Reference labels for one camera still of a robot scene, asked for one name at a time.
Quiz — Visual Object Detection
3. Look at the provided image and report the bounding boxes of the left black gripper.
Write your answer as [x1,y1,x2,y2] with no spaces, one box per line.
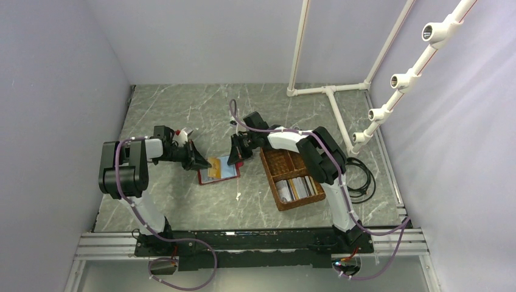
[155,139,212,171]

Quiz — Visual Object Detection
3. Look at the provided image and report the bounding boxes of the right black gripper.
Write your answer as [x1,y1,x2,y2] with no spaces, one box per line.
[227,133,259,166]

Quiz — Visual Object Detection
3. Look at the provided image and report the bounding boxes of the red leather card holder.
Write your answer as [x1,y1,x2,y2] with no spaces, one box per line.
[198,155,243,185]

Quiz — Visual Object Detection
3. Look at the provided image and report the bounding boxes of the white card stack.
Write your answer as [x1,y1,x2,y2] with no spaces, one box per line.
[275,176,318,203]

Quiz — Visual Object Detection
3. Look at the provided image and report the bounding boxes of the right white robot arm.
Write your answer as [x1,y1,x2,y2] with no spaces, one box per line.
[227,109,360,252]

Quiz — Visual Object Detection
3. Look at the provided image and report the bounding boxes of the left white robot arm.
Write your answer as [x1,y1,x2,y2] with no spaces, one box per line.
[99,125,211,256]

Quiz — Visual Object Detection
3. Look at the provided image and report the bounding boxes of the brown woven basket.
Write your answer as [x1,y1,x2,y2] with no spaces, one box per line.
[260,150,326,212]

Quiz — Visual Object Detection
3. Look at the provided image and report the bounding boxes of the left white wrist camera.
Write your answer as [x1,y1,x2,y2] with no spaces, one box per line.
[173,127,193,147]

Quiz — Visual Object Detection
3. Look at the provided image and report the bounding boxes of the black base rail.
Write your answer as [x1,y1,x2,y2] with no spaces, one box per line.
[134,227,374,271]

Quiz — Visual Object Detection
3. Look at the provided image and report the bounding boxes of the black cable bundle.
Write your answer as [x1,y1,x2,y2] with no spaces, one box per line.
[346,157,377,204]

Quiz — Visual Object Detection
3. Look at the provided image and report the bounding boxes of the white pvc pipe frame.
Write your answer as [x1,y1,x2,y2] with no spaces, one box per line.
[286,0,478,157]

